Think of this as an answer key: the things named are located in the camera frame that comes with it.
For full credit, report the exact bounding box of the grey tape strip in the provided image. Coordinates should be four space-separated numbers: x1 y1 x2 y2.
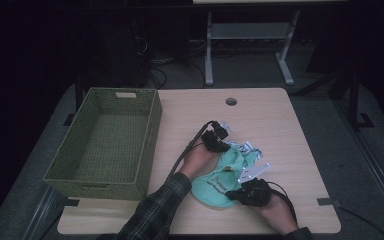
316 197 342 208

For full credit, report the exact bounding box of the person's left hand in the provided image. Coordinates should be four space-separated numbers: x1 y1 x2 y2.
178 142 221 181

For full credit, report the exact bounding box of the white metal table frame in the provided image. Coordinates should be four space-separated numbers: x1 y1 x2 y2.
204 9 302 87

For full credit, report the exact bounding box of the right hand-held gripper black cable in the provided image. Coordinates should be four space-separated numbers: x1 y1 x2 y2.
265 181 298 225

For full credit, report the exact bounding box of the green woven basket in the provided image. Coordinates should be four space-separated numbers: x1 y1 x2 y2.
43 87 163 202

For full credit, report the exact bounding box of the black floor cable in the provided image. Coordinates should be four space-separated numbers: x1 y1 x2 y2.
338 206 384 240

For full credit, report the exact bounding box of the mint green striped garment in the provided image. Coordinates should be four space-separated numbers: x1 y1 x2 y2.
190 139 265 210

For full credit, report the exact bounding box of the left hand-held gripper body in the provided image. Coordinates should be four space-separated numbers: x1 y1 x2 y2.
200 120 234 154

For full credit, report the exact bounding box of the person's right hand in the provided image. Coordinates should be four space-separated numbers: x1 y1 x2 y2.
250 191 300 235

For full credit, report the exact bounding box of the black metal stand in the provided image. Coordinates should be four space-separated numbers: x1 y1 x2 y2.
329 66 376 132

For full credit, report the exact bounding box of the tangle of black floor cables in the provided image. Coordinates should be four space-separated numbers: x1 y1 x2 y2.
142 55 208 90

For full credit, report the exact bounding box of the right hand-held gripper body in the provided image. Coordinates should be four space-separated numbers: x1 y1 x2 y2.
230 162 273 207

